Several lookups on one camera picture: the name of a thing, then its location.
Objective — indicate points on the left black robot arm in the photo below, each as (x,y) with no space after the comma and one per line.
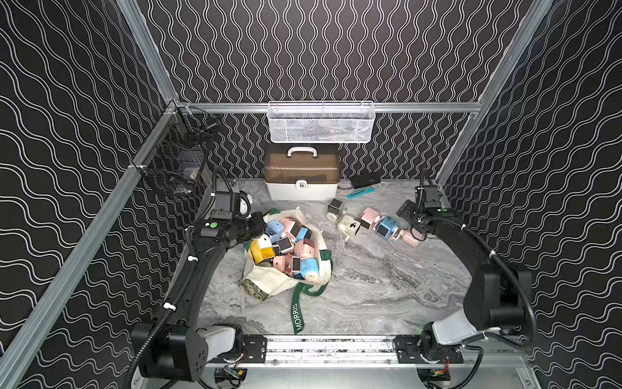
(171,346)

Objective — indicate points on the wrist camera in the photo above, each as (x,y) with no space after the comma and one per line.
(229,205)
(428,197)

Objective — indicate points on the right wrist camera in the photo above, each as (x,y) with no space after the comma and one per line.
(428,197)

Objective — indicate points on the yellow pencil sharpener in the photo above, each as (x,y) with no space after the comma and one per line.
(262,250)

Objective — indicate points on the cream tote bag green handles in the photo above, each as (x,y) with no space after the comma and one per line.
(300,240)

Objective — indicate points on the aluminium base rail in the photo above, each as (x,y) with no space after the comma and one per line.
(373,351)

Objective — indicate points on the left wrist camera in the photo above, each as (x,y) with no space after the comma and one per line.
(229,205)

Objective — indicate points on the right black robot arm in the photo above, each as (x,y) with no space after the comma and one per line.
(498,301)

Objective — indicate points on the black battery pack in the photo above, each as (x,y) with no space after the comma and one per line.
(364,180)

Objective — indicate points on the blue rounded pencil sharpener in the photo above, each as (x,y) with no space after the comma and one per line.
(309,270)

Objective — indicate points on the green pencil sharpener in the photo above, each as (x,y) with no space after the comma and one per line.
(335,209)

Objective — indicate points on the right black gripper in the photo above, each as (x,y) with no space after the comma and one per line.
(404,210)

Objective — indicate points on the cream white pencil sharpener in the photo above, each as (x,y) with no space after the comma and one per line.
(348,226)

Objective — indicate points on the brown lid white toolbox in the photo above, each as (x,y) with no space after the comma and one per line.
(307,173)

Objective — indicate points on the black wire basket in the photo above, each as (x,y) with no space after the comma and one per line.
(176,165)

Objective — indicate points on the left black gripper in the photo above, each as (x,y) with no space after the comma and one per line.
(255,226)

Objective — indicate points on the blue square pencil sharpener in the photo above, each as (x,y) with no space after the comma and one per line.
(388,228)

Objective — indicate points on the teal utility knife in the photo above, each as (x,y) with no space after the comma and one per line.
(360,192)

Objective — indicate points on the light blue pencil sharpener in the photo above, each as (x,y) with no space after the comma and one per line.
(274,230)

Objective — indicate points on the white wire mesh basket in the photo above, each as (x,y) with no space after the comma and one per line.
(321,122)

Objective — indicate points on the pink round pencil sharpener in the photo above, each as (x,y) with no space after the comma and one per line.
(412,237)

